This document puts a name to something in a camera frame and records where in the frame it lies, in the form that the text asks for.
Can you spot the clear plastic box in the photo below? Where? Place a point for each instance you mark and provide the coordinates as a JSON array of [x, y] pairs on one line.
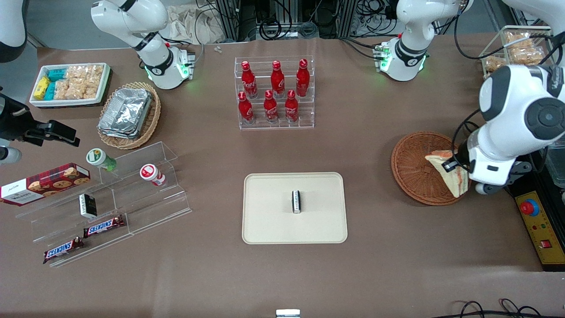
[[557, 168]]

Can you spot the red tartan cookie box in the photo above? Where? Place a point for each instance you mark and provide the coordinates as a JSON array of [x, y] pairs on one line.
[[44, 183]]

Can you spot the snickers chocolate bar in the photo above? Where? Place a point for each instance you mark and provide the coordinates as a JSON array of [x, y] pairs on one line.
[[63, 250], [103, 226]]

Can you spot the clear cookie bag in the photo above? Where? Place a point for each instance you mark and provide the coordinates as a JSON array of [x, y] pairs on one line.
[[84, 91], [76, 73], [63, 89], [94, 74]]

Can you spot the stacked aluminium foil trays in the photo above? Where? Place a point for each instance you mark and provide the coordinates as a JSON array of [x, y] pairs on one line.
[[126, 112]]

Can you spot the aluminium frame post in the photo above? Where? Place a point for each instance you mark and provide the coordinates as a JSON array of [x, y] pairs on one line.
[[231, 20]]

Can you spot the clear acrylic snack shelf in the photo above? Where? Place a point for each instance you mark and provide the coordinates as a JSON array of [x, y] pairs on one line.
[[492, 52]]

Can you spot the green yogurt cup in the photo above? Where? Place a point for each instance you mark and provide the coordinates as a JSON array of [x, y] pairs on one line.
[[100, 160]]

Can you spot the clear acrylic bottle rack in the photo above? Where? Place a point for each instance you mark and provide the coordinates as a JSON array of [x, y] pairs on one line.
[[304, 117]]

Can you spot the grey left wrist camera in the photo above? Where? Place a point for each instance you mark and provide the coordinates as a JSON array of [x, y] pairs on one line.
[[501, 185]]

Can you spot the clear acrylic step display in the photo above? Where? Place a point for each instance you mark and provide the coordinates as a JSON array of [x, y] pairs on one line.
[[150, 207]]

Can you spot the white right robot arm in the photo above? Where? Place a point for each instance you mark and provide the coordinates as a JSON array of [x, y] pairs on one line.
[[159, 62]]

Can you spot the large clear snack bag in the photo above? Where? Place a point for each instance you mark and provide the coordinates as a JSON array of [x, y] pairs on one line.
[[525, 49]]

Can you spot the red yogurt cup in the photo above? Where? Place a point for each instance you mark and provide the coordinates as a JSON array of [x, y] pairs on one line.
[[152, 174]]

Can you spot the oval light wicker basket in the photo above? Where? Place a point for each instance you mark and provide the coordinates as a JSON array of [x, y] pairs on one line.
[[152, 119]]

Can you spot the white rectangular bin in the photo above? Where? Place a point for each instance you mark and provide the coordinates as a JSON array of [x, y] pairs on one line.
[[103, 88]]

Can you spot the crumpled white cloth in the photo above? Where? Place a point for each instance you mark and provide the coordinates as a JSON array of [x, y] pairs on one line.
[[194, 24]]

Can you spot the round brown wicker basket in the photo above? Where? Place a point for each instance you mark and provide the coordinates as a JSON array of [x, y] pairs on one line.
[[415, 176]]

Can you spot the teal snack packet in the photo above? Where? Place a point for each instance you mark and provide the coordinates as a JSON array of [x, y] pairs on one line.
[[50, 91], [56, 74]]

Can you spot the yellow snack packet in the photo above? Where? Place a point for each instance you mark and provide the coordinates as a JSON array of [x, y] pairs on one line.
[[41, 87]]

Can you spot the small black white packet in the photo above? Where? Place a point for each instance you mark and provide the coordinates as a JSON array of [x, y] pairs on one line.
[[296, 202]]

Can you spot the red cola bottle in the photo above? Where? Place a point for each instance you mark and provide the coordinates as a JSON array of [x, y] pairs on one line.
[[303, 79], [270, 108], [291, 107], [249, 81], [277, 80], [245, 109]]

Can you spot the yellow black emergency stop box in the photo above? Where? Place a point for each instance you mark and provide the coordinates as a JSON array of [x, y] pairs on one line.
[[545, 238]]

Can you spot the triangular sandwich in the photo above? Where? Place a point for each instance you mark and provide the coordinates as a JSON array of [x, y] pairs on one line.
[[454, 181]]

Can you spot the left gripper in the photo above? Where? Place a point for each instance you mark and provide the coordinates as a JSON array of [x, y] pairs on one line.
[[462, 156]]

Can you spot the small clear snack bag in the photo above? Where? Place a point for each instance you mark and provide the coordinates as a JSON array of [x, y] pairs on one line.
[[494, 64]]

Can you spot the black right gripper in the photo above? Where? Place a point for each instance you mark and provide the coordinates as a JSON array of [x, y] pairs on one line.
[[13, 123]]

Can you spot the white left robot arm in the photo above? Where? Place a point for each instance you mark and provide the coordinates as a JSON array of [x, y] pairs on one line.
[[529, 115]]

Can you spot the beige plastic tray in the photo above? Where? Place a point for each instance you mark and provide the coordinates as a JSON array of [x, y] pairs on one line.
[[273, 216]]

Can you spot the small black box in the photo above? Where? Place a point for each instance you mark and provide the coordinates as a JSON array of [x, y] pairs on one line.
[[88, 206]]

